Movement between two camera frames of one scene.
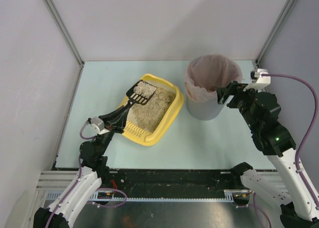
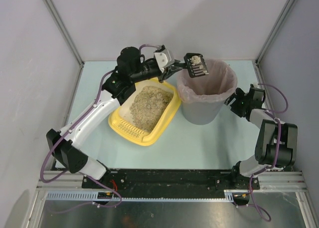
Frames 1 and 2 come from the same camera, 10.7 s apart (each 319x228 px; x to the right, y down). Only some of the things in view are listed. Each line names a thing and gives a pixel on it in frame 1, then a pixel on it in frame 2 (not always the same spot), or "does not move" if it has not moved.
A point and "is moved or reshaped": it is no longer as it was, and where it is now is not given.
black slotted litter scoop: [140, 92] -> [196, 70]
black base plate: [173, 180] does not move
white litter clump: [144, 89] -> [195, 60]
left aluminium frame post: [60, 23] does not move
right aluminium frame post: [283, 14] does not move
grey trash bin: [204, 75] is moved or reshaped
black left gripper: [107, 124] -> [166, 72]
